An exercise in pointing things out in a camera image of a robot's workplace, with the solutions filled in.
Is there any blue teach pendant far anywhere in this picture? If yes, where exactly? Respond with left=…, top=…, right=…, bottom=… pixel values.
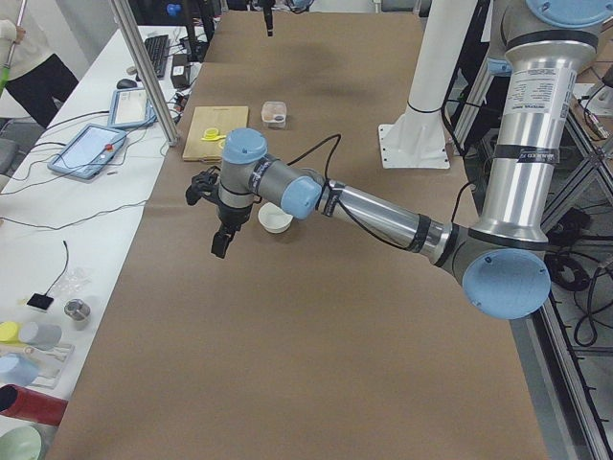
left=107, top=87, right=156, bottom=129

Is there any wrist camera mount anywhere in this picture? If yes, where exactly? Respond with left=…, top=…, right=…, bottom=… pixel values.
left=185, top=166, right=221, bottom=206

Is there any black square pad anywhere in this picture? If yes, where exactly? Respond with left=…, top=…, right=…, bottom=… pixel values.
left=26, top=293, right=55, bottom=311

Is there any grey cup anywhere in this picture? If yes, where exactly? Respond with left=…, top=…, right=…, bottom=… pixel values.
left=18, top=322, right=62, bottom=350

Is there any person in black trousers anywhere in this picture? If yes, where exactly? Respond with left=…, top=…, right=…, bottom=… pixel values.
left=0, top=18, right=80, bottom=129

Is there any white bowl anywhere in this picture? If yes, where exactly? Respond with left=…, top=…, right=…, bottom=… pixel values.
left=258, top=202, right=293, bottom=234

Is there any green bowl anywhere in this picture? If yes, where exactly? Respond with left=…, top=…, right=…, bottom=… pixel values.
left=0, top=425, right=47, bottom=460

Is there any blue teach pendant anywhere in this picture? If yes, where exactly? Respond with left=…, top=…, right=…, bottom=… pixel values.
left=48, top=124, right=127, bottom=179
left=107, top=87, right=156, bottom=129

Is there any wooden cutting board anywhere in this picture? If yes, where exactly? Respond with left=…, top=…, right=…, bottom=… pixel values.
left=182, top=105, right=249, bottom=163

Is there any aluminium frame post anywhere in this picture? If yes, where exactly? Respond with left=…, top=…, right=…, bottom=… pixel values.
left=109, top=0, right=179, bottom=147

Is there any black camera cable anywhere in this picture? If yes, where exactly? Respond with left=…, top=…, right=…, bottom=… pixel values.
left=286, top=134, right=343, bottom=183

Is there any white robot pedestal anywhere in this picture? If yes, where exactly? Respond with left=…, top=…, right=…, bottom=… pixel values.
left=379, top=0, right=477, bottom=170

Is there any lemon slice on knife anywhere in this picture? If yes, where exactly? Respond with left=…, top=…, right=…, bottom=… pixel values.
left=202, top=127, right=219, bottom=137

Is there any light blue cup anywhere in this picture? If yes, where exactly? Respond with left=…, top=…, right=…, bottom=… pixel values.
left=0, top=354, right=39, bottom=386

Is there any blue teach pendant near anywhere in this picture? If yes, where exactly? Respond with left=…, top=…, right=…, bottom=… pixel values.
left=48, top=124, right=127, bottom=179

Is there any red bottle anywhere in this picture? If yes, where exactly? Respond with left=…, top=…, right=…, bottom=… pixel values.
left=1, top=384, right=68, bottom=426

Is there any black keyboard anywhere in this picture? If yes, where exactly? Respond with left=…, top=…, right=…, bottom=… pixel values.
left=144, top=34, right=170, bottom=80

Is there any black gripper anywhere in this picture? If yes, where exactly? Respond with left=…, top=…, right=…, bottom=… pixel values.
left=211, top=201, right=253, bottom=258
left=261, top=0, right=274, bottom=36

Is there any clear plastic egg box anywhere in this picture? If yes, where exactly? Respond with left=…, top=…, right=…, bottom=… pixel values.
left=261, top=101, right=287, bottom=129

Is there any small metal cylinder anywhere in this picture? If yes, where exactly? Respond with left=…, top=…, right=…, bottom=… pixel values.
left=64, top=298, right=91, bottom=331

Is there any yellow cup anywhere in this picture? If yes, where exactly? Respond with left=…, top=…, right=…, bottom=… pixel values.
left=0, top=321, right=21, bottom=344

